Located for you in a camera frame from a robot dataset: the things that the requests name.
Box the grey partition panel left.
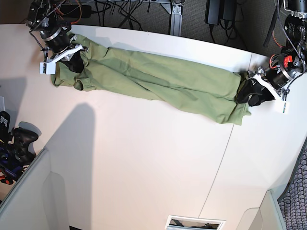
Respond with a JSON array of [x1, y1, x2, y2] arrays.
[[0, 149, 69, 230]]

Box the grey partition panel right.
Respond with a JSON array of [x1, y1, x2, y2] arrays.
[[236, 190, 286, 230]]

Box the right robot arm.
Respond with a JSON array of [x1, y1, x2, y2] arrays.
[[26, 0, 88, 75]]

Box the white cable grommet tray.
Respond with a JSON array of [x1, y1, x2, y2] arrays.
[[165, 215, 226, 230]]

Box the black power adapter right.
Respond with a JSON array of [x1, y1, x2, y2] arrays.
[[222, 0, 237, 21]]

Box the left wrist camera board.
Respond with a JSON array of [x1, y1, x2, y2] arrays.
[[274, 100, 290, 114]]

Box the aluminium frame post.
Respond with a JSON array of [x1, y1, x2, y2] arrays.
[[160, 0, 185, 36]]

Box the blue orange clamp tools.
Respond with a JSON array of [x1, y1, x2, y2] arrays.
[[0, 144, 26, 185]]

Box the black remote control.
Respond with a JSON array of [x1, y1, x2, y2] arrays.
[[0, 111, 11, 141]]

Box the black game controller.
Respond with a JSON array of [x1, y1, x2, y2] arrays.
[[11, 127, 39, 165]]

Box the white paper sheet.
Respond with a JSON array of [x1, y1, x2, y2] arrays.
[[0, 96, 5, 112]]

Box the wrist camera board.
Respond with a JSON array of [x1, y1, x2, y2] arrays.
[[39, 62, 56, 75], [274, 100, 290, 114]]

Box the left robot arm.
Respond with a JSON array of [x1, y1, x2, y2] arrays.
[[236, 0, 307, 113]]

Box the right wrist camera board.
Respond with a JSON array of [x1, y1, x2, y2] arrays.
[[39, 62, 56, 75]]

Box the grey partition panel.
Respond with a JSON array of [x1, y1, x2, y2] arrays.
[[236, 190, 286, 230], [0, 149, 69, 230]]

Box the black power adapter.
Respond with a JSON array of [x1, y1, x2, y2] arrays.
[[222, 0, 237, 21], [205, 0, 221, 25]]

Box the green t-shirt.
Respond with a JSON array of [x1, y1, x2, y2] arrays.
[[51, 35, 249, 125]]

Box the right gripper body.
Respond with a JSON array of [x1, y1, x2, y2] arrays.
[[40, 26, 88, 63]]

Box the black power adapter left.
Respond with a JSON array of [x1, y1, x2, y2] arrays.
[[205, 0, 221, 25]]

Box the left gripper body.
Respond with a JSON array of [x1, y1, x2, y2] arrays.
[[248, 66, 297, 101]]

